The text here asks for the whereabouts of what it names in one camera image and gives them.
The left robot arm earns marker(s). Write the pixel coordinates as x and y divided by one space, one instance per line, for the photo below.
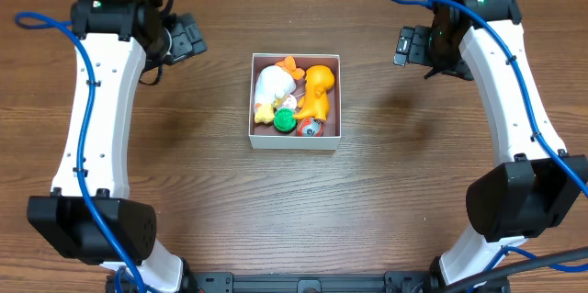
88 214

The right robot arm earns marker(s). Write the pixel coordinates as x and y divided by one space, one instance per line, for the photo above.
534 181

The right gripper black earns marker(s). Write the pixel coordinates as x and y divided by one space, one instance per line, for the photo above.
443 54

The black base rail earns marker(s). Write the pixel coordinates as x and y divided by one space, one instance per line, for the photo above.
390 282

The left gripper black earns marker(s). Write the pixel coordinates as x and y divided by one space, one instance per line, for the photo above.
153 48

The white round rattle drum toy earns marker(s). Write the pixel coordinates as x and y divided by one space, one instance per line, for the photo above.
290 102

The green round cap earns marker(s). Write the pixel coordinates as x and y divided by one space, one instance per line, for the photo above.
284 121

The white plush duck toy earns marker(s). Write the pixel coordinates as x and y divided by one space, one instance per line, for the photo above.
274 83

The white cardboard box pink inside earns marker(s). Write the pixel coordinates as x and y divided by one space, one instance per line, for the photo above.
266 136

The orange dinosaur toy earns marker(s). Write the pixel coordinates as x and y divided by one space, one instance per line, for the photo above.
315 104

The red ball toy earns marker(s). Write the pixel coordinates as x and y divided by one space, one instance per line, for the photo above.
309 127

